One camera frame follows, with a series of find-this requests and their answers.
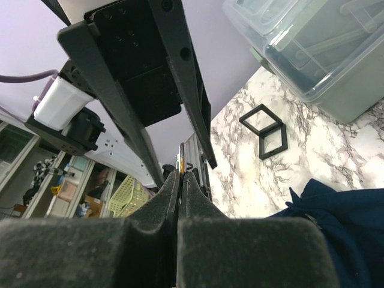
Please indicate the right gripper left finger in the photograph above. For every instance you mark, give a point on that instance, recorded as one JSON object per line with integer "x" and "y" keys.
{"x": 137, "y": 251}

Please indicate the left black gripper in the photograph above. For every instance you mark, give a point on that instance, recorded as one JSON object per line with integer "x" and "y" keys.
{"x": 146, "y": 50}

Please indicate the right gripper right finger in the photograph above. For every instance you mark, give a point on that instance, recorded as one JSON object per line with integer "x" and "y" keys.
{"x": 217, "y": 251}

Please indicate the round colourful brooch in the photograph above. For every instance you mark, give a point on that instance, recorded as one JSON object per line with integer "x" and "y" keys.
{"x": 182, "y": 164}

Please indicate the navy blue t-shirt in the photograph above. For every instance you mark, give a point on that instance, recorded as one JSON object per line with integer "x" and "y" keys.
{"x": 352, "y": 224}

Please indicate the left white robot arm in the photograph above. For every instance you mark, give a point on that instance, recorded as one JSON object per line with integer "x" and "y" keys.
{"x": 84, "y": 130}

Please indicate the yellow perforated plastic basket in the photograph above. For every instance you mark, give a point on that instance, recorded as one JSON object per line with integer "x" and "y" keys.
{"x": 129, "y": 196}

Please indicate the background storage shelf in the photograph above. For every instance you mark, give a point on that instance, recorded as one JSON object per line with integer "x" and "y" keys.
{"x": 39, "y": 180}

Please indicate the small black open case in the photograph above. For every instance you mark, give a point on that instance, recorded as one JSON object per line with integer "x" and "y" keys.
{"x": 278, "y": 125}

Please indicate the translucent green storage box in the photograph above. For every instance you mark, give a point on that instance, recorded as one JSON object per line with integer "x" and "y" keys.
{"x": 329, "y": 53}

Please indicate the aluminium mounting rail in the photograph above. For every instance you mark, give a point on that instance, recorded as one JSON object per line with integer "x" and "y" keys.
{"x": 196, "y": 164}

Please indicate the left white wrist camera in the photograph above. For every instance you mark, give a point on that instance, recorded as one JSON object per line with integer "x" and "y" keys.
{"x": 57, "y": 105}

